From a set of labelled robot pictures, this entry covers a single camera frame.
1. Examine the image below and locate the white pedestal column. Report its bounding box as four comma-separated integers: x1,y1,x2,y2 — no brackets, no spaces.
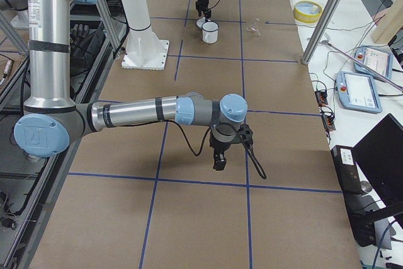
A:
122,0,169,71

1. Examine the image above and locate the white round lid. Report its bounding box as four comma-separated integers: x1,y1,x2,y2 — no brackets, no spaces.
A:
196,17,207,29

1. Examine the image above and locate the blue teach pendant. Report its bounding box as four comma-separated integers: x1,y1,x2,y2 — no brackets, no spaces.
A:
336,71,382,113
355,46,393,79

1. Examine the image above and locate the black laptop computer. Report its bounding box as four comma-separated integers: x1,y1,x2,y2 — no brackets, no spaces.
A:
347,113,402,249

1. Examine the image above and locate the yellow tape roll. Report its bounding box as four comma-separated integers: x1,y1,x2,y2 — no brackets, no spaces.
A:
293,1,323,23

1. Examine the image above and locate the near blue teach pendant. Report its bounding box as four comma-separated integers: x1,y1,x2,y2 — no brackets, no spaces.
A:
336,71,382,113

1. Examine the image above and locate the far blue teach pendant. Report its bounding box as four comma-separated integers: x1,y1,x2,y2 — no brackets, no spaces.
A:
355,46,393,79

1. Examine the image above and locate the white enamel cup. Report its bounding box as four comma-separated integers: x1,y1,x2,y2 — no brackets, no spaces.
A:
201,21,219,44

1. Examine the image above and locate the wooden beam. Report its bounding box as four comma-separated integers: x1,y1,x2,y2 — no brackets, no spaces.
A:
371,0,402,44

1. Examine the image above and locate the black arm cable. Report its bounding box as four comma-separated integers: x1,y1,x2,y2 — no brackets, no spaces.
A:
163,119,268,180

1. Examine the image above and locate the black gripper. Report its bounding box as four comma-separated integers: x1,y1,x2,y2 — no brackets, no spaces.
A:
195,0,212,21
209,136,232,171

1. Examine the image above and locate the orange black connector block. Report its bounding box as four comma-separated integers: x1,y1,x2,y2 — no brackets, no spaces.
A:
314,90,328,107

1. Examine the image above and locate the aluminium frame post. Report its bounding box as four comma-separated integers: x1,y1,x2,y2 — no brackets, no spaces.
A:
302,0,340,65

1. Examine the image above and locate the black box device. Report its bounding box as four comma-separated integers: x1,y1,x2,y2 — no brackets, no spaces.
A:
331,145,361,195

